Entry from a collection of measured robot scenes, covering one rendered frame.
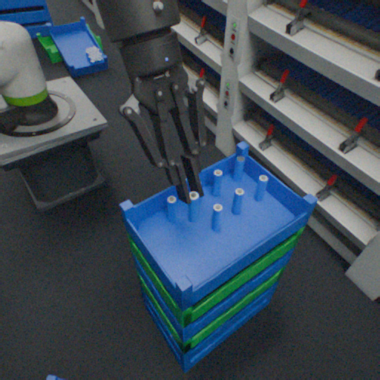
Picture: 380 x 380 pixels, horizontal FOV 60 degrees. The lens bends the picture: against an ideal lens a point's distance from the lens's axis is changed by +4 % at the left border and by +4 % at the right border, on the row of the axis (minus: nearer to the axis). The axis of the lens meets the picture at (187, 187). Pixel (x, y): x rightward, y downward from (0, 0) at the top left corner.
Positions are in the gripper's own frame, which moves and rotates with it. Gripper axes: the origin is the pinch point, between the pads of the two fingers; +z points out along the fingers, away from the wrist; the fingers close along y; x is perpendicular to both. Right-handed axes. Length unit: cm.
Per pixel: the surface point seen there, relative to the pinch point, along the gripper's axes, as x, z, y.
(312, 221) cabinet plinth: -22, 49, -52
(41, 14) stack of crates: -192, -39, -30
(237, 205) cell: -3.8, 12.5, -11.0
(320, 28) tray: -19, -10, -55
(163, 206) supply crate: -13.8, 10.7, 0.1
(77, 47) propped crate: -162, -20, -35
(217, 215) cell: -2.5, 11.1, -5.3
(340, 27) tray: -14, -9, -56
